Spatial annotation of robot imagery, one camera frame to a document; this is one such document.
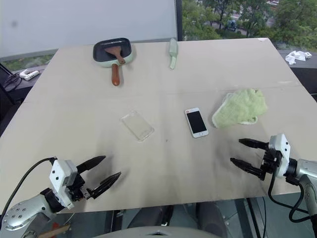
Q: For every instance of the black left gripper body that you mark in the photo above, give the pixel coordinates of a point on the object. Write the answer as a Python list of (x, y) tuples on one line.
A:
[(76, 188)]

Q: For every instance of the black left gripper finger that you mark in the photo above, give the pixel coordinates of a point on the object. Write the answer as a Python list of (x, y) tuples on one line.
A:
[(90, 162), (105, 184)]

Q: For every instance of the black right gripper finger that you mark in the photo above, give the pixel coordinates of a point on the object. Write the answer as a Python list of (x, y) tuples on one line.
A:
[(252, 143), (245, 165)]

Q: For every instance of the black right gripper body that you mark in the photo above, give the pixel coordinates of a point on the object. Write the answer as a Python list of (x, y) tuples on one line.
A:
[(271, 161)]

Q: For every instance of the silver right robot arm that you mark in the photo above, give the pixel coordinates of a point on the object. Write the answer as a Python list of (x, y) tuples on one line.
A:
[(303, 178)]

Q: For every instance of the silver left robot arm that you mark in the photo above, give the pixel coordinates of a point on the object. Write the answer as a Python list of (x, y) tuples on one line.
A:
[(23, 214)]

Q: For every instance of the clear phone case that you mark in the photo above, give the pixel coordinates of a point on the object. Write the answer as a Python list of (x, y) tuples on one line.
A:
[(137, 126)]

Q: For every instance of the green towel cloth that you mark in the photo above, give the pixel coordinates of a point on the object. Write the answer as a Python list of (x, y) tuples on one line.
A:
[(239, 109)]

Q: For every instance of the white smartphone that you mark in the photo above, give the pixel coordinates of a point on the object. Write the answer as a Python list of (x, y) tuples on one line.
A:
[(196, 122)]

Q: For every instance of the grey robot torso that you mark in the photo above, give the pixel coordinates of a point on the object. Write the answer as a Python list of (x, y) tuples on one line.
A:
[(158, 231)]

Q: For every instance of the white crumpled cloth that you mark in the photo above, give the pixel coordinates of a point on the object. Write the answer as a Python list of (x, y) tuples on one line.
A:
[(297, 56)]

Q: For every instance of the white power strip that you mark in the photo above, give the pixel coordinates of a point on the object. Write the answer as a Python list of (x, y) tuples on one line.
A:
[(28, 74)]

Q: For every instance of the green square frying pan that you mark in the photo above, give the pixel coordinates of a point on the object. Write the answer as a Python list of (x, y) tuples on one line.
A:
[(112, 53)]

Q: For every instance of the brown wooden spatula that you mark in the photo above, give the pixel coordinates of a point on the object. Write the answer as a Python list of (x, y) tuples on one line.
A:
[(115, 53)]

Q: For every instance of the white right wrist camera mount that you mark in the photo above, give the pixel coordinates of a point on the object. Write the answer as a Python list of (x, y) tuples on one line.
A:
[(281, 153)]

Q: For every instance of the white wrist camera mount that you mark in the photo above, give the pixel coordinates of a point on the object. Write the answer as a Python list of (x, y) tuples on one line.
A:
[(61, 176), (281, 153)]

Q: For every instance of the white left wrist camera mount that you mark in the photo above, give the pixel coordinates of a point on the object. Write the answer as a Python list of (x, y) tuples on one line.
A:
[(61, 176)]

